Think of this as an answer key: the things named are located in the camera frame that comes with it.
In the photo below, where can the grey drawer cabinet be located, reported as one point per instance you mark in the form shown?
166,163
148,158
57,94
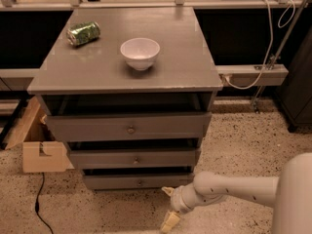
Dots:
95,80

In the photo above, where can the grey drawer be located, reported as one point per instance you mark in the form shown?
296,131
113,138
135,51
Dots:
129,127
134,158
114,182

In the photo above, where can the dark grey cabinet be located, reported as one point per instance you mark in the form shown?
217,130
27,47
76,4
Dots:
295,94

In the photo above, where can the grey top drawer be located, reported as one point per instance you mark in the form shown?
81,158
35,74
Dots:
129,127

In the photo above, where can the slanted metal rod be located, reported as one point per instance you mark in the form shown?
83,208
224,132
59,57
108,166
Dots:
297,8

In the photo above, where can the light wooden box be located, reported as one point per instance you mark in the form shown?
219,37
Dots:
39,150

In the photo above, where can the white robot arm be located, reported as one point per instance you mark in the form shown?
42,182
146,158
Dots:
288,194

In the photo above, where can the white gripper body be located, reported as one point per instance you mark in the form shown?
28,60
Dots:
176,199

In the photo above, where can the grey bottom drawer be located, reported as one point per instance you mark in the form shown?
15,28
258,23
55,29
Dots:
114,182

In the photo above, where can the grey middle drawer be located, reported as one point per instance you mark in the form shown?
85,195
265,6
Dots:
134,158

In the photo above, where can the white ceramic bowl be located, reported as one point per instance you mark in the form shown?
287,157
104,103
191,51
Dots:
140,53

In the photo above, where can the green crushed soda can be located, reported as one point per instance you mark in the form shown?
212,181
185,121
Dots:
82,33

